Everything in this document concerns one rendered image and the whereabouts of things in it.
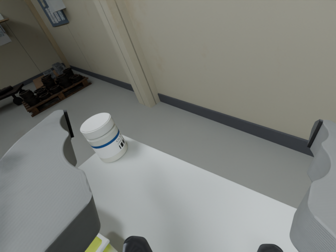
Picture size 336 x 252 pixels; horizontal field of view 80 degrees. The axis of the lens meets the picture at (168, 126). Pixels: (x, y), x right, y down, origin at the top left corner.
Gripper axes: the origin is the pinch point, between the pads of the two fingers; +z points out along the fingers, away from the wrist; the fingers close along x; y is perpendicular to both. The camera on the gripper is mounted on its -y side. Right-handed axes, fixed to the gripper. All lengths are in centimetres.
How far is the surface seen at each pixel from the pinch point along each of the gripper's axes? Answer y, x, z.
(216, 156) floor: 104, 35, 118
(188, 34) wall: 19, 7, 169
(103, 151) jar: 23.1, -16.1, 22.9
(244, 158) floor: 99, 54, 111
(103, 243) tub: 19.4, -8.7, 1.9
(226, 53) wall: 28, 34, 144
